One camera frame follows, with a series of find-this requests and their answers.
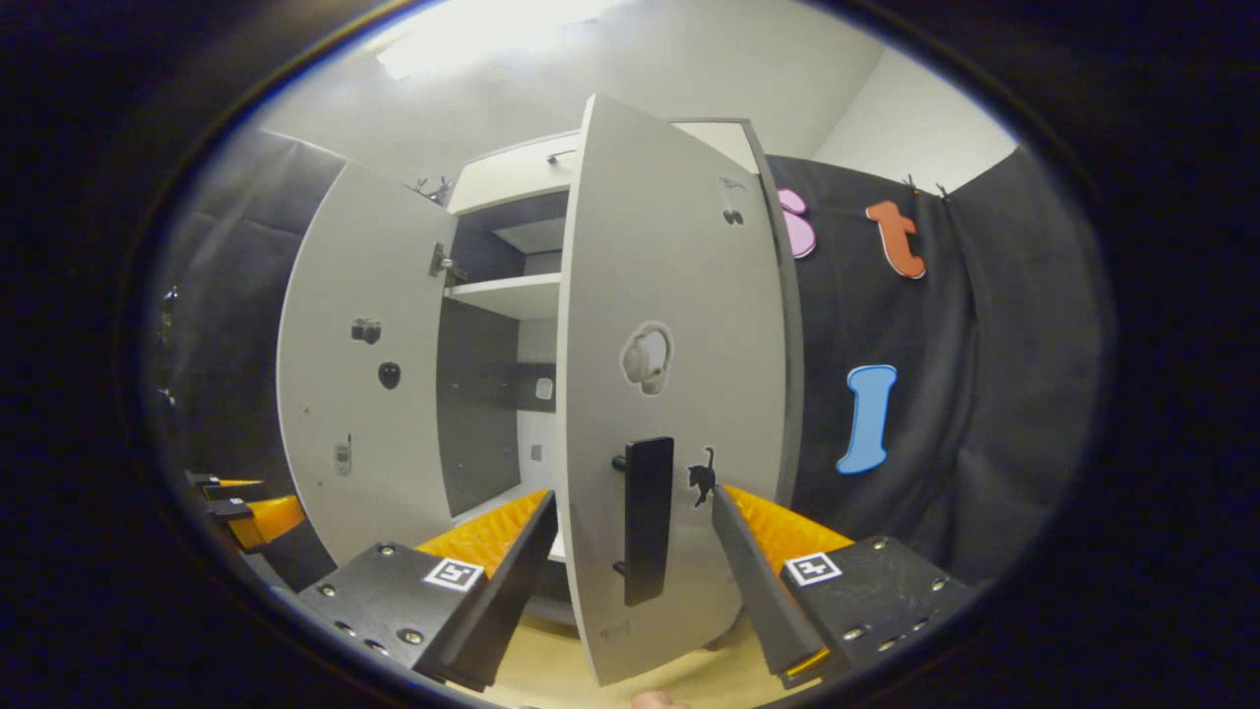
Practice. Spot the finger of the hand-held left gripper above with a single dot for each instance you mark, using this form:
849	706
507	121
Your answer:
221	483
266	520

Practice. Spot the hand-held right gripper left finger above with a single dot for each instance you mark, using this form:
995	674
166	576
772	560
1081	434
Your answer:
512	561

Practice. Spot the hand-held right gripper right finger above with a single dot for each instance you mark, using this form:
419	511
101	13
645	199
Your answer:
753	581

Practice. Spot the white cabinet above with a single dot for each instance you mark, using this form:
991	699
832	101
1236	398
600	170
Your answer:
482	394

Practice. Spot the white cabinet door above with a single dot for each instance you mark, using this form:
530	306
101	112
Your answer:
364	295
650	246

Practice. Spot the white cabinet shelf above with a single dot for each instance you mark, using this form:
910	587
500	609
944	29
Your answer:
512	293

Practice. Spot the metal door hinge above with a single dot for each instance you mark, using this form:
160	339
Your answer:
441	262

